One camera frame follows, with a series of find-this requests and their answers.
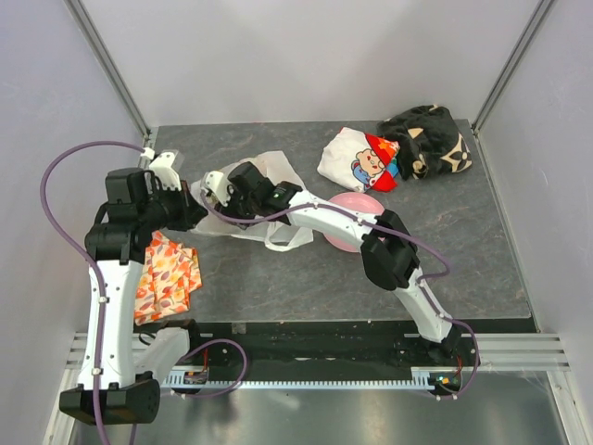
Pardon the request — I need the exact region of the white plastic bag fruit print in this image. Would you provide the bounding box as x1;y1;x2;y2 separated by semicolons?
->
191;151;314;252

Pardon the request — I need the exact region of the black beige patterned cloth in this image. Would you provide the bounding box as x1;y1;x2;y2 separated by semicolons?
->
376;105;473;180

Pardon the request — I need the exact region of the aluminium frame post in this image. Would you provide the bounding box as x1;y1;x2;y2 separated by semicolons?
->
64;0;152;142
471;0;556;136

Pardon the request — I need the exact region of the purple cable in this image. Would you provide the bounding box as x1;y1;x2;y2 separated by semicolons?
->
197;189;483;402
38;140;251;445

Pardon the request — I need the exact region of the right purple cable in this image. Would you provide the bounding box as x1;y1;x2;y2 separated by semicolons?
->
197;189;483;402

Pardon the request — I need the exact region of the white cartoon print cloth bag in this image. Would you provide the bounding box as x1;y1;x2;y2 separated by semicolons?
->
317;127;400;193

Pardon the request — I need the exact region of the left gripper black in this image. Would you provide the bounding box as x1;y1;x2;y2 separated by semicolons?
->
138;178;208;232

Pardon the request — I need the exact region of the left aluminium frame post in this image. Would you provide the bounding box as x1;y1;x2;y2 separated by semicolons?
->
64;0;152;142

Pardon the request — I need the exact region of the grey slotted cable duct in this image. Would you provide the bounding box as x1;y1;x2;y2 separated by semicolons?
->
161;369;435;391

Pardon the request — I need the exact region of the orange floral cloth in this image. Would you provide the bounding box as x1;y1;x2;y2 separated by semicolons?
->
133;231;202;325

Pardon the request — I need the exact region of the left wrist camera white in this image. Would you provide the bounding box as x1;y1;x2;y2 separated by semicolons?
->
138;147;184;191

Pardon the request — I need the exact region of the right aluminium frame post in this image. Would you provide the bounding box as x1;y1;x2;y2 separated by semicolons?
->
471;0;556;136

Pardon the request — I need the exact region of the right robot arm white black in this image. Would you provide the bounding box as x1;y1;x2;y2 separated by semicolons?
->
203;162;461;365

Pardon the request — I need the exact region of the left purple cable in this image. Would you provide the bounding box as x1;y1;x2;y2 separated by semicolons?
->
38;140;251;445

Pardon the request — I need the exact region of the pink plate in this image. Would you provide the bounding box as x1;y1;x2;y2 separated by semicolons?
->
323;192;385;253

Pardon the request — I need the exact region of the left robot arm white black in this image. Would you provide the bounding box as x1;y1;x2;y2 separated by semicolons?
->
58;167;208;426

